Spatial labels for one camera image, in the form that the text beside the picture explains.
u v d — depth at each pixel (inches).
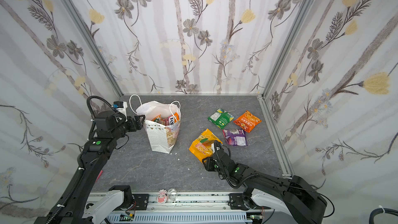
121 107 26.0
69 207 15.4
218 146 30.3
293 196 16.7
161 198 28.8
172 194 30.3
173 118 33.3
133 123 26.1
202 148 33.9
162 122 34.7
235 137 36.7
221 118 40.6
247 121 40.1
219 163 24.6
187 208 28.9
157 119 36.3
